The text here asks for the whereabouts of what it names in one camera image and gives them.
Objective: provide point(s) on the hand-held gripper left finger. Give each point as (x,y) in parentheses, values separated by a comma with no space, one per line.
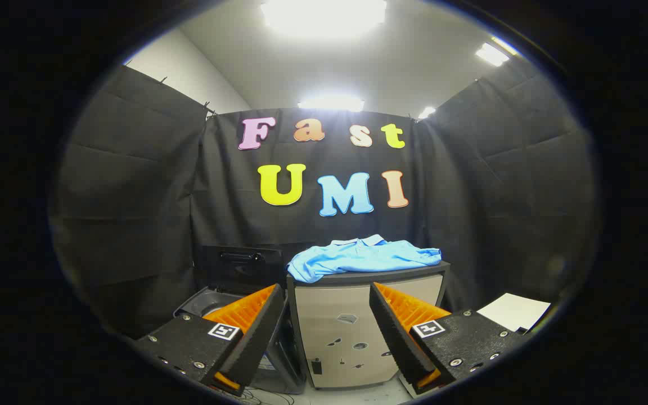
(256,337)

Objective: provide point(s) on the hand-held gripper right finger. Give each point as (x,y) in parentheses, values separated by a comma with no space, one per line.
(397,337)

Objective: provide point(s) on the grey washing machine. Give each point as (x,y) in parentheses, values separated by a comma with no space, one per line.
(196,304)

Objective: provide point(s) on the light blue polo shirt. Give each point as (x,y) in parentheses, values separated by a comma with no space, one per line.
(358,259)

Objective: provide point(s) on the beige cabinet with dark top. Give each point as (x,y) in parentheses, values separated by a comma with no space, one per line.
(329,306)

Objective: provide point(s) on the white paper sheet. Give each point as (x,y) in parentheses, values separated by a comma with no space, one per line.
(515,311)

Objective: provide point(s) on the black backdrop cloth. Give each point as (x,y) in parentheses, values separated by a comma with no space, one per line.
(149,197)

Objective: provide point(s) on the ceiling light panel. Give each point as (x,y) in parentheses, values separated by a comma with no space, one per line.
(324,14)
(426,112)
(491,54)
(331,103)

